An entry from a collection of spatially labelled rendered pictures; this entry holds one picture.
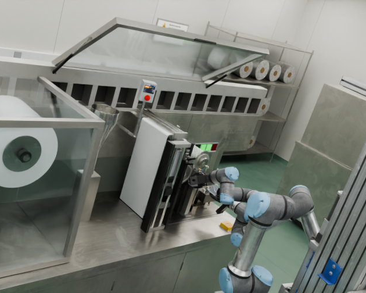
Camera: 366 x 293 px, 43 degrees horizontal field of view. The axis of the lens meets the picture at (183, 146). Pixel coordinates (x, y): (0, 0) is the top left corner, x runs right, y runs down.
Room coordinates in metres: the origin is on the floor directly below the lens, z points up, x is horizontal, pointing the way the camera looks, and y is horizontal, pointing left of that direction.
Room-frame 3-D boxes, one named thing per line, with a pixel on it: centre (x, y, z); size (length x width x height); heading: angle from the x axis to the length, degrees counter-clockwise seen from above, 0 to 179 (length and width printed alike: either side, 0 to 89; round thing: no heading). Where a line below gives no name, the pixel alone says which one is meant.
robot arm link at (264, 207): (1.96, -0.44, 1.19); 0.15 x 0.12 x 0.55; 113
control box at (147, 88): (2.29, 0.25, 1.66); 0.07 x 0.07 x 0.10; 24
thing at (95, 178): (2.22, 0.42, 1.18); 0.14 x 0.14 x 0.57
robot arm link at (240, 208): (2.48, -0.46, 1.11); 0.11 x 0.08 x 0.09; 48
